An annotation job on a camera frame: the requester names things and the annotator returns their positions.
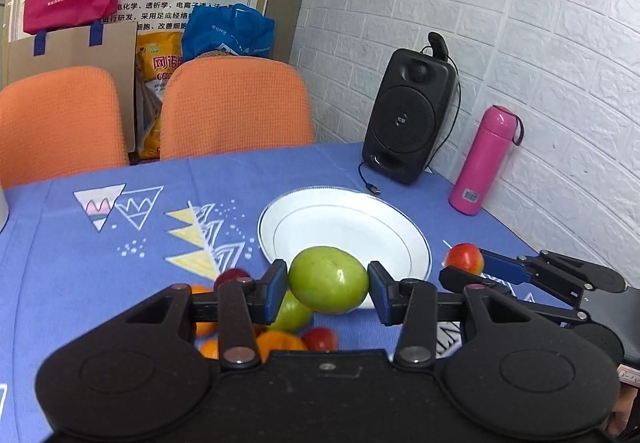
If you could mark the blue plastic bag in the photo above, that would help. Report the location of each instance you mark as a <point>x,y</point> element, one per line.
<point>235,29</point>

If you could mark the small red tomato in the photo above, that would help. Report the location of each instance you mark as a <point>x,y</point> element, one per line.
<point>320,339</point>

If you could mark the orange chair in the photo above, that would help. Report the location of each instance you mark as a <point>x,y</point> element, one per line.
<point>60,123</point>
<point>219,104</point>

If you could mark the left orange chair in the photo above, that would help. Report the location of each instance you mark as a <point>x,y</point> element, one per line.
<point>60,123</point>

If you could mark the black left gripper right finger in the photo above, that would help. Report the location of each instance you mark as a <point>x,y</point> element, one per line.
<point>430,321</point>

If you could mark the white thermos jug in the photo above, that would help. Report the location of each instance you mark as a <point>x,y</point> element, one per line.
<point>4,209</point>

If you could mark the white round plate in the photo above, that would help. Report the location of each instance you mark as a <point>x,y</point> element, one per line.
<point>366,227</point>

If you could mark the orange fruit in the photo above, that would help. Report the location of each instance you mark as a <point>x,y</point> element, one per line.
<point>275,340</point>

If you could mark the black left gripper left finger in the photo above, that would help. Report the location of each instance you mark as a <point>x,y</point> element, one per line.
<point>236,307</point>

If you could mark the black speaker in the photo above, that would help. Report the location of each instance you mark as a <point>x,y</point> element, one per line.
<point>410,110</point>

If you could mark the right orange chair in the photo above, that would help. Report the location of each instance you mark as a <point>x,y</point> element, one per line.
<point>219,104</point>

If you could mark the pink thermos bottle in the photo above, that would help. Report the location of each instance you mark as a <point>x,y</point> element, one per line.
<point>499,129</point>

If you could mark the blue patterned tablecloth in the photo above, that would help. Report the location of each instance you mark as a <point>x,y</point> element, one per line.
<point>77,251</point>

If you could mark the brown paper bag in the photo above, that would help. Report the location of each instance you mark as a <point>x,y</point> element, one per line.
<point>111,47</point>

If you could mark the yellow rice bag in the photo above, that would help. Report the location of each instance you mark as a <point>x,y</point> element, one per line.
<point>158,55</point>

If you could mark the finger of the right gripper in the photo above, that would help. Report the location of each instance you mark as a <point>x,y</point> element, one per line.
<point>520,267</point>
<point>455,280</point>

